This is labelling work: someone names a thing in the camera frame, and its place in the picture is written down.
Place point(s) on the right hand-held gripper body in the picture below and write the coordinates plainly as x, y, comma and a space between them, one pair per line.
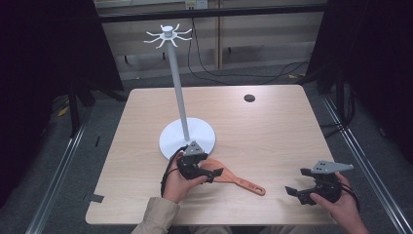
326, 185

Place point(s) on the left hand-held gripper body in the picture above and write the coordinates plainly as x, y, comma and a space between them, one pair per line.
191, 164

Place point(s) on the white hook rack stand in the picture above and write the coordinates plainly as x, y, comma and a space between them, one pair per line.
187, 133

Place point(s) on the orange wooden spatula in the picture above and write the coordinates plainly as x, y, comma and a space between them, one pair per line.
242, 183

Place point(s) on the person's left hand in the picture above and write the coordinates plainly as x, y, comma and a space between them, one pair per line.
177, 185

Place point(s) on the person's right hand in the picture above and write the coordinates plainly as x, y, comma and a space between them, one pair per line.
342, 208

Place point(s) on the black floor tape piece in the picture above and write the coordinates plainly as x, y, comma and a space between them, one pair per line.
95, 197

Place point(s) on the black curtain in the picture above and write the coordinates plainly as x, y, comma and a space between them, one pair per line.
376, 65
39, 81

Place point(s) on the black metal stand leg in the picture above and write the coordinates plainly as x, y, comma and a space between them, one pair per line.
74, 110

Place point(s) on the yellow floor tape piece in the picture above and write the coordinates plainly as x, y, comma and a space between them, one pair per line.
63, 111

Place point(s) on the black horizontal bar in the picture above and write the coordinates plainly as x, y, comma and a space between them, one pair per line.
227, 12

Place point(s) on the metal floor rail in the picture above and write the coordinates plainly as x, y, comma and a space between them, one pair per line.
53, 188
373, 175

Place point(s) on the wooden upright post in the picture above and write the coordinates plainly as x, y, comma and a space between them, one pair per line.
219, 39

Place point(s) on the white wall socket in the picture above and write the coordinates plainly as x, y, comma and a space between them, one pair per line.
196, 4

